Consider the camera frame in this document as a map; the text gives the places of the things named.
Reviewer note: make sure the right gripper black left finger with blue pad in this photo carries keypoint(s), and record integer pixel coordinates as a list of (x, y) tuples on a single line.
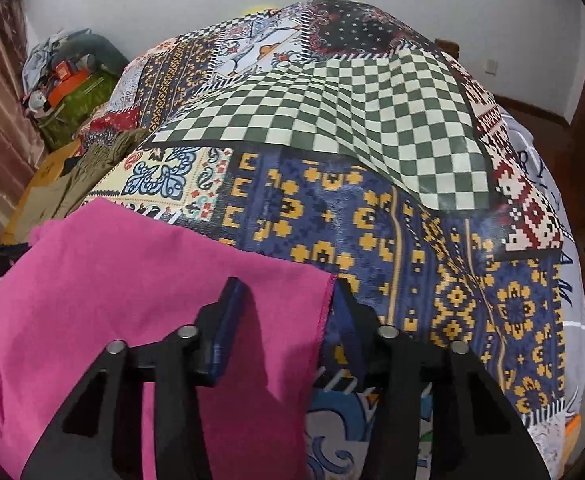
[(97, 431)]

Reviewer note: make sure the yellow foam tube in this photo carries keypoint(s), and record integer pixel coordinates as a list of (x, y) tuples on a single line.
[(261, 9)]

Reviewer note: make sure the wooden lap desk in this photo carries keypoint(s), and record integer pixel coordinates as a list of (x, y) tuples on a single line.
[(49, 172)]

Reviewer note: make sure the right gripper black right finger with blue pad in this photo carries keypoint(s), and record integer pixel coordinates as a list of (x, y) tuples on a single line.
[(477, 432)]

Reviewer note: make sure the orange box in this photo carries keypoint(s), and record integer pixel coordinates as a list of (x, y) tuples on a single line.
[(67, 86)]

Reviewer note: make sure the red patterned cloth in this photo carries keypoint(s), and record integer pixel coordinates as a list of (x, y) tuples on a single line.
[(103, 130)]

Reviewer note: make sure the white wall socket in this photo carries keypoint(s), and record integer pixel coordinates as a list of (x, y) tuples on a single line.
[(492, 67)]

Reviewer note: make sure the green storage bag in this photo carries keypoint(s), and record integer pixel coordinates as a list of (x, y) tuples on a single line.
[(60, 127)]

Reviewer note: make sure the grey neck pillow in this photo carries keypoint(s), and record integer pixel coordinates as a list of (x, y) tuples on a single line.
[(101, 54)]

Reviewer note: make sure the patchwork patterned bed cover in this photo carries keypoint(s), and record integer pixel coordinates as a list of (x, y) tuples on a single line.
[(328, 132)]

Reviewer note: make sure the olive green folded garment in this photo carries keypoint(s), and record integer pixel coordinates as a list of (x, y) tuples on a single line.
[(57, 200)]

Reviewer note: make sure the pink pants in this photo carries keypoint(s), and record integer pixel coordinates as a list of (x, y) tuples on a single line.
[(107, 273)]

